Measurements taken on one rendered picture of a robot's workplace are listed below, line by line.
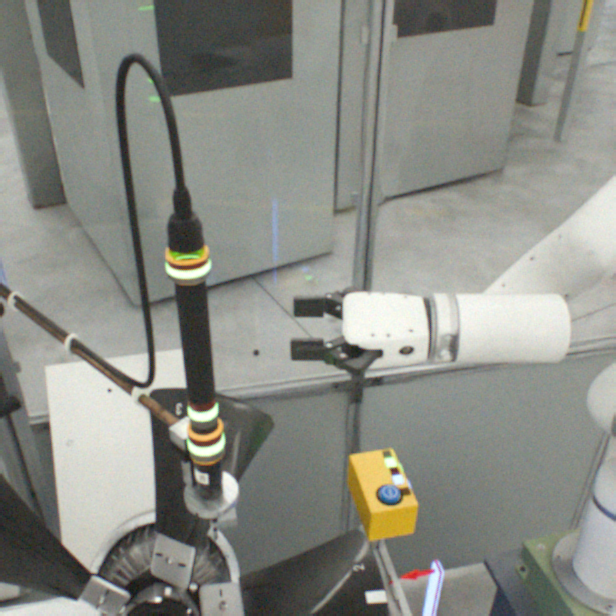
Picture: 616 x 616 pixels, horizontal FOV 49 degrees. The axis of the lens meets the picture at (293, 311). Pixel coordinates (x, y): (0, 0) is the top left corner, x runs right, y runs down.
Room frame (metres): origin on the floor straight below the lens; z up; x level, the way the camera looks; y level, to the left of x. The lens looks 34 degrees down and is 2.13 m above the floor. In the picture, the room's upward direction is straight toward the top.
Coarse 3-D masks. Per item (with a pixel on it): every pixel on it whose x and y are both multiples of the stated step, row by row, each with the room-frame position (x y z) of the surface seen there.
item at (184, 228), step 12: (180, 192) 0.58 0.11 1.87; (180, 204) 0.58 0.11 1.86; (180, 216) 0.58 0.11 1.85; (192, 216) 0.59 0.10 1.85; (168, 228) 0.58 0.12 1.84; (180, 228) 0.57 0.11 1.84; (192, 228) 0.58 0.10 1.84; (168, 240) 0.58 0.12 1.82; (180, 240) 0.57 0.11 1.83; (192, 240) 0.57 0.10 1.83; (204, 240) 0.59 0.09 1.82; (180, 252) 0.57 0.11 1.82; (204, 468) 0.57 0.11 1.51; (216, 468) 0.58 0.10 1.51; (204, 480) 0.57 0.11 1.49; (216, 480) 0.58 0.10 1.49; (204, 492) 0.58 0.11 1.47; (216, 492) 0.58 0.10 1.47
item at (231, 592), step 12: (204, 588) 0.62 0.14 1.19; (216, 588) 0.62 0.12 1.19; (228, 588) 0.63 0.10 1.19; (204, 600) 0.60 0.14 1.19; (216, 600) 0.60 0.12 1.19; (228, 600) 0.61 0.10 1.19; (240, 600) 0.61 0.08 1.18; (204, 612) 0.58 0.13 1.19; (216, 612) 0.58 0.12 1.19; (228, 612) 0.59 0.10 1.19; (240, 612) 0.59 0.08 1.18
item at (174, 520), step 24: (168, 408) 0.80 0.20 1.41; (240, 408) 0.76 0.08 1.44; (168, 432) 0.77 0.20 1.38; (240, 432) 0.73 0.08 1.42; (264, 432) 0.73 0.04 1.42; (168, 456) 0.75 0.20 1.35; (240, 456) 0.70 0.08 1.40; (168, 480) 0.72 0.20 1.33; (168, 504) 0.69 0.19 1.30; (168, 528) 0.67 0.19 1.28; (192, 528) 0.64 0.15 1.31
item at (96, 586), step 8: (88, 584) 0.59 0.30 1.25; (96, 584) 0.59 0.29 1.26; (104, 584) 0.58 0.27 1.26; (88, 592) 0.59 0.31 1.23; (96, 592) 0.59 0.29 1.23; (104, 592) 0.58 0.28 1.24; (112, 592) 0.58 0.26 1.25; (120, 592) 0.58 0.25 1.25; (88, 600) 0.60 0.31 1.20; (96, 600) 0.59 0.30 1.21; (112, 600) 0.58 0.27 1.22; (120, 600) 0.58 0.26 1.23; (104, 608) 0.59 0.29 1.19; (112, 608) 0.59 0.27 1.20; (120, 608) 0.58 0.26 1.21
